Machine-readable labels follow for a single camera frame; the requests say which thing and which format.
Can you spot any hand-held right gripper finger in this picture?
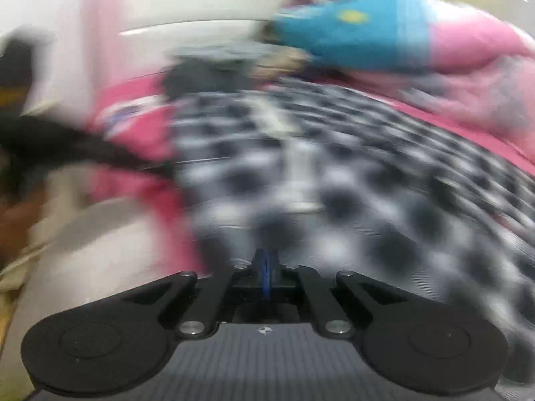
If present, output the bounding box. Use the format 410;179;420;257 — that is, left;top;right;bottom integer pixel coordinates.
121;248;268;339
267;248;412;339

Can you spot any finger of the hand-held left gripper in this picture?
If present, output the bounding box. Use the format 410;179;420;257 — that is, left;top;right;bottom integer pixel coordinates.
79;131;176;181

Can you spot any black white plaid garment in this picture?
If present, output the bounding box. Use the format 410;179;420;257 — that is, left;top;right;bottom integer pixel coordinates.
171;79;535;401

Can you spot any person's left forearm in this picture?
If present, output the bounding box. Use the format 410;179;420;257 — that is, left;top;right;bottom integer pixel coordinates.
0;192;46;268

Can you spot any pink floral bed sheet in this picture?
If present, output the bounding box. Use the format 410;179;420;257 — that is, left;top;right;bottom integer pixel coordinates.
84;71;535;276

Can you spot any person's cream fleece jacket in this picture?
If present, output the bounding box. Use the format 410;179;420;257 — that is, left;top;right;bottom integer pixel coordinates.
0;198;205;385

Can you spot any dark grey cloth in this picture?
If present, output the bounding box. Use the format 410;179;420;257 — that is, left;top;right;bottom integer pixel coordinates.
161;56;251;97

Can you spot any light grey cloth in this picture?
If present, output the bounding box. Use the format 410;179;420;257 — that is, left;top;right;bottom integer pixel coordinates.
171;42;285;68

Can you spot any tan cloth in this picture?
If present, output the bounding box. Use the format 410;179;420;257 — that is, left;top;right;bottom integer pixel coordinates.
251;46;314;78

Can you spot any pink grey blue quilt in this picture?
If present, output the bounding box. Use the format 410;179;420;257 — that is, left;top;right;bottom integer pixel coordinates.
267;0;535;151

